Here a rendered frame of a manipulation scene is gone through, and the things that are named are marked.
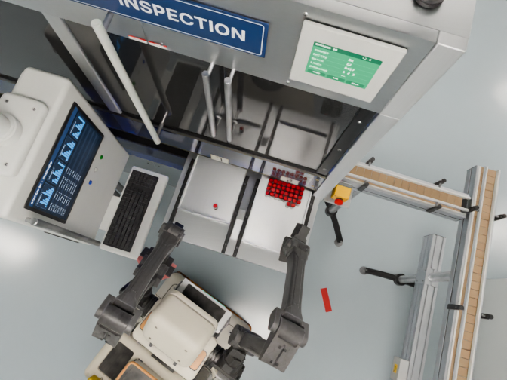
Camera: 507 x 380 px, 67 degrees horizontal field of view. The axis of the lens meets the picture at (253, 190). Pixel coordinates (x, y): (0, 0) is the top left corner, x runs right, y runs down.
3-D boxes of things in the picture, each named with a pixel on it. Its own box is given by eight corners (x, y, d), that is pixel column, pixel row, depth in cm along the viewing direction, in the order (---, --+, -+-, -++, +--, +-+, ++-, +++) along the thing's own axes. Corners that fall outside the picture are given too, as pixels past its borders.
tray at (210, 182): (201, 146, 194) (201, 144, 191) (250, 161, 193) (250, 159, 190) (178, 209, 185) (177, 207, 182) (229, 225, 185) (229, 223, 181)
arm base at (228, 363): (209, 364, 138) (235, 384, 137) (219, 350, 135) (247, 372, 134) (218, 348, 146) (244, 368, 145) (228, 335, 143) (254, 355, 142)
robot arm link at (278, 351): (257, 363, 98) (290, 381, 99) (279, 314, 103) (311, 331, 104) (225, 342, 140) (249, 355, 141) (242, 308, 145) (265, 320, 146)
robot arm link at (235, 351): (226, 357, 136) (239, 363, 137) (240, 338, 132) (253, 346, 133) (231, 338, 145) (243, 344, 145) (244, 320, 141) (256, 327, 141)
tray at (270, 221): (261, 176, 192) (262, 175, 188) (311, 191, 191) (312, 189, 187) (241, 242, 183) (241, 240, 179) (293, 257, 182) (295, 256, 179)
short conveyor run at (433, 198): (325, 185, 196) (333, 176, 181) (333, 157, 200) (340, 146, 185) (455, 224, 194) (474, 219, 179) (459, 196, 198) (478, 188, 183)
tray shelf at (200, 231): (192, 145, 196) (192, 143, 194) (323, 185, 194) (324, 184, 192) (159, 234, 184) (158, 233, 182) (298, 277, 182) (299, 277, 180)
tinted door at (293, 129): (228, 143, 160) (225, 62, 103) (327, 173, 159) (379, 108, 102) (228, 145, 160) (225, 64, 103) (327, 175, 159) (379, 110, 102)
